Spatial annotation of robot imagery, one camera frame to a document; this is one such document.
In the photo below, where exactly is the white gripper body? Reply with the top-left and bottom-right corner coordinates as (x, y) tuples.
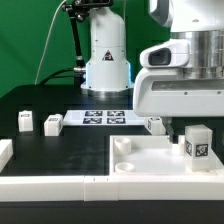
(133, 39), (224, 117)

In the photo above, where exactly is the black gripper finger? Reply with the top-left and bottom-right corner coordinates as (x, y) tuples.
(162, 117), (178, 144)

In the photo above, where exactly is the white square tabletop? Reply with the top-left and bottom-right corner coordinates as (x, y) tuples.
(109, 135), (224, 176)

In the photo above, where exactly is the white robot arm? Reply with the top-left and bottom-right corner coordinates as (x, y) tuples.
(133, 0), (224, 118)

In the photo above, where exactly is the white U-shaped fence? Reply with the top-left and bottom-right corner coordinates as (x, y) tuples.
(0, 137), (224, 202)

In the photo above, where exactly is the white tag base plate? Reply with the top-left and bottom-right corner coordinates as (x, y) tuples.
(64, 110), (144, 126)

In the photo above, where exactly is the black cable bundle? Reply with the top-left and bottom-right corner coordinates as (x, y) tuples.
(40, 67), (88, 86)

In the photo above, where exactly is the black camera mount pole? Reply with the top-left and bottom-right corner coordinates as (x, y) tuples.
(62, 0), (114, 88)

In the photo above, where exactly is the white cable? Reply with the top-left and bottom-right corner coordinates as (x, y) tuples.
(34, 0), (68, 86)

